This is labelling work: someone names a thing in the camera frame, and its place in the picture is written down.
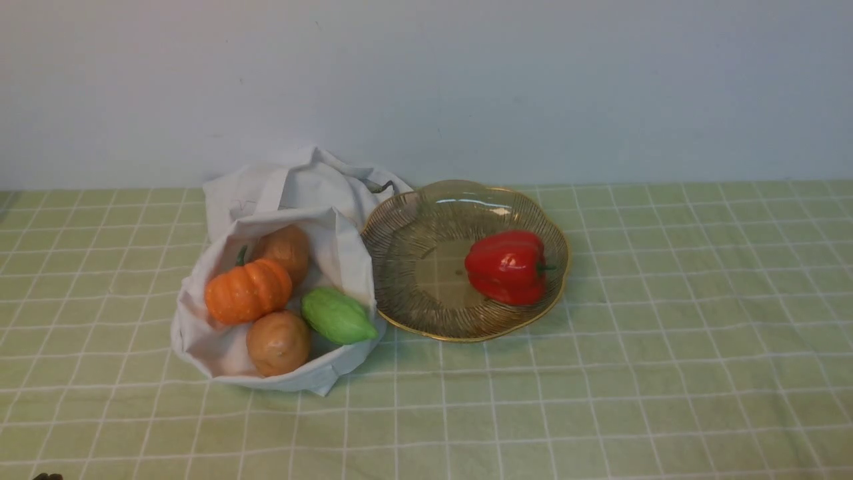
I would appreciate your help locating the orange toy pumpkin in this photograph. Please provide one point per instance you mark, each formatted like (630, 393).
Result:
(250, 290)

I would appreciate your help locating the white cloth bag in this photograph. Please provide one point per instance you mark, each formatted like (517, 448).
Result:
(331, 202)

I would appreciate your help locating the amber glass plate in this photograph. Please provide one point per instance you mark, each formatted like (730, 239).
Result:
(418, 241)

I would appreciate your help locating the red toy bell pepper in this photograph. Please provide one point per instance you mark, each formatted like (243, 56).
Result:
(508, 267)

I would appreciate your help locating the green toy chayote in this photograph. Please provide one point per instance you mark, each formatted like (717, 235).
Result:
(337, 317)

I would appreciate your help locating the brown toy potato back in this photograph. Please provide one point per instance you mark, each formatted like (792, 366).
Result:
(291, 246)

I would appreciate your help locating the brown toy potato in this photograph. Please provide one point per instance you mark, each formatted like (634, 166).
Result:
(279, 343)
(291, 246)

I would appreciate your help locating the brown toy potato front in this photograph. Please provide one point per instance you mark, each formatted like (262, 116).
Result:
(279, 343)

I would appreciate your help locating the green checkered tablecloth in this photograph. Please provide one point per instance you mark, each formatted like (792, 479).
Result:
(705, 334)

